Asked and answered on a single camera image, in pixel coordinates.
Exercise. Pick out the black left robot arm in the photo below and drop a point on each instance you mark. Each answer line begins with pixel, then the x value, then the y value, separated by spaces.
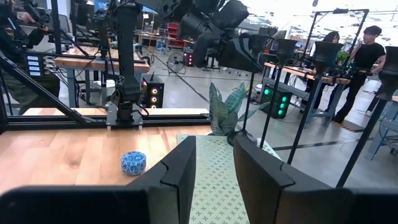
pixel 127 62

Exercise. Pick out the green perforated metal shelf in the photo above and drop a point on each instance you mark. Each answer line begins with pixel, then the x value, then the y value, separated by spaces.
pixel 214 186

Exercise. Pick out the small green potted plant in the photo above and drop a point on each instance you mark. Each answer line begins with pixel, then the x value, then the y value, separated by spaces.
pixel 342 57

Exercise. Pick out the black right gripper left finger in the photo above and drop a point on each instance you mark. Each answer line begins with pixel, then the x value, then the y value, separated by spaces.
pixel 161 202

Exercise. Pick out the black computer green lights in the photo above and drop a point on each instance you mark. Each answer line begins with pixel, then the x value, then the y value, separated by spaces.
pixel 276 99

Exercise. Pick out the black computer pink lights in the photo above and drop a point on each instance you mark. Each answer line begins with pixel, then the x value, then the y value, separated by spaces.
pixel 154 91

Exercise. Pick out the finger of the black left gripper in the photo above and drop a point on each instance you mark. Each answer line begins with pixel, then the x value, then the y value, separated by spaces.
pixel 231 14
pixel 239 56

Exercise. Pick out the blue patterned tin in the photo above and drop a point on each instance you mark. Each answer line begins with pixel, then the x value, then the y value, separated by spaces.
pixel 133 163

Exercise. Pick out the black computer purple lights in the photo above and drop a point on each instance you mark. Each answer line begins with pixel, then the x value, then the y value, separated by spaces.
pixel 188 59

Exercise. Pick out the black metal station frame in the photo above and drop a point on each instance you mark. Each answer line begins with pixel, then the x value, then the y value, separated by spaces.
pixel 339 11

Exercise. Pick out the round floor fan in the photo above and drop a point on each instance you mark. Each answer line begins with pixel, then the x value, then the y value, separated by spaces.
pixel 175 62

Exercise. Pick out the red storage bin rack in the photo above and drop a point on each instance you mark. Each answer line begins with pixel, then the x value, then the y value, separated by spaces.
pixel 175 34

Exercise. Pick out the black device lit display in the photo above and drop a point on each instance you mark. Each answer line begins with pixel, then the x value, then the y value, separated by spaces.
pixel 34 65

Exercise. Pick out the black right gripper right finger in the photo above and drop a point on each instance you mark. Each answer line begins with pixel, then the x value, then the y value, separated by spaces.
pixel 280 202

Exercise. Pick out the wooden workbench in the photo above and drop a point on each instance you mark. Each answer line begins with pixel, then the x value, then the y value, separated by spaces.
pixel 99 62
pixel 301 74

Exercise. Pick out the green snake plant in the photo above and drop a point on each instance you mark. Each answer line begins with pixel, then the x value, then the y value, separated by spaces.
pixel 224 115

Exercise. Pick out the person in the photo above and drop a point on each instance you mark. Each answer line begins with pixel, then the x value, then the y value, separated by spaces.
pixel 368 62
pixel 331 37
pixel 21 46

